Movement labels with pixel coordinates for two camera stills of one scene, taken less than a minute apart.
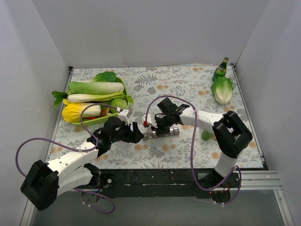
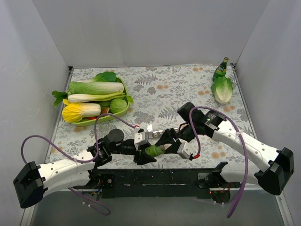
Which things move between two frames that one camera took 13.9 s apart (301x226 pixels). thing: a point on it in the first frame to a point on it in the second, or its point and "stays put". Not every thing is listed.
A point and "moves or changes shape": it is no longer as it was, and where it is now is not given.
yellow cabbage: x=71 y=112 stays put
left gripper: x=130 y=133 to x=138 y=151
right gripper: x=155 y=122 to x=179 y=138
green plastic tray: x=87 y=121 stays put
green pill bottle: x=206 y=135 moves or changes shape
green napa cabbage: x=80 y=87 stays put
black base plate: x=161 y=183 stays put
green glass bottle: x=220 y=71 stays put
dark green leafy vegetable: x=106 y=76 stays put
